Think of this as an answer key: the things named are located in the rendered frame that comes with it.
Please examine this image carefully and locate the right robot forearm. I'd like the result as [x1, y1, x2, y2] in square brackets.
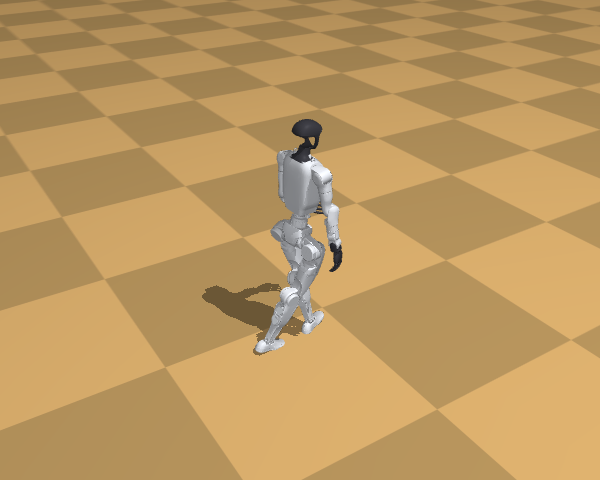
[324, 206, 341, 249]

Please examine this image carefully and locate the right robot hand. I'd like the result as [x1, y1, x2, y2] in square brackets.
[329, 243, 342, 272]

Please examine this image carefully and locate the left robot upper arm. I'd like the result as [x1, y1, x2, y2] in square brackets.
[277, 150, 292, 198]

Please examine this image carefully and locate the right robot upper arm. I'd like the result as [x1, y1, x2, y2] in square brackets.
[311, 165, 339, 217]

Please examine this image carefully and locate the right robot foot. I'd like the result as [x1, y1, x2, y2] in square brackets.
[255, 339, 285, 353]

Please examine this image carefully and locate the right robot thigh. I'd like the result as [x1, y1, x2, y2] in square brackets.
[279, 235, 325, 305]

